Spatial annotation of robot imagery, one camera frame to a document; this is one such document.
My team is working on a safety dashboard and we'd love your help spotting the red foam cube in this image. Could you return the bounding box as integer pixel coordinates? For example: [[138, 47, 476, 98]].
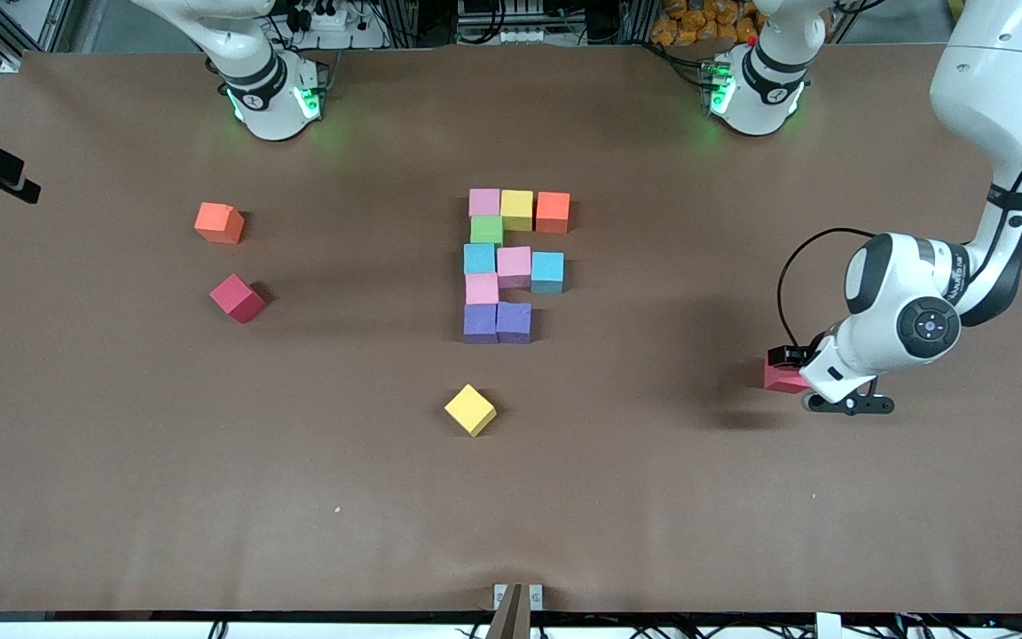
[[208, 272, 267, 325], [763, 358, 809, 394]]

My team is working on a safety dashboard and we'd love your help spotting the orange foam cube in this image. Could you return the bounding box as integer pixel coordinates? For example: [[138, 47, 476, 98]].
[[193, 201, 246, 246], [535, 191, 572, 235]]

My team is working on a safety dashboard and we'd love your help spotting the purple foam cube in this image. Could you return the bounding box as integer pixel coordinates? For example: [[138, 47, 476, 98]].
[[462, 303, 499, 344], [496, 302, 533, 344]]

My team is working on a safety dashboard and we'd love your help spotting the yellow foam cube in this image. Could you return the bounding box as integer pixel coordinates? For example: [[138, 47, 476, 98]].
[[499, 189, 535, 233], [444, 383, 499, 438]]

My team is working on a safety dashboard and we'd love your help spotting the brown table cover mat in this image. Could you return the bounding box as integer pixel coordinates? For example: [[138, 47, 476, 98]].
[[0, 43, 1022, 615]]

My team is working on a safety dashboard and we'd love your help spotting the bag of orange snacks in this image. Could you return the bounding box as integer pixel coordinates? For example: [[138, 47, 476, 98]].
[[650, 0, 762, 47]]

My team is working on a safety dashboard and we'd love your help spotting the slim white power strip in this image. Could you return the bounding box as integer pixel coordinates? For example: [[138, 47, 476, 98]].
[[458, 25, 549, 45]]

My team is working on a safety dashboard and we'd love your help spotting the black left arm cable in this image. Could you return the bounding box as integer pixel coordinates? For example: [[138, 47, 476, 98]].
[[775, 227, 876, 351]]

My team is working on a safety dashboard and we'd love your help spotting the table edge clamp bracket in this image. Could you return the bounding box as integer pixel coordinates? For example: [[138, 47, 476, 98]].
[[493, 583, 544, 639]]

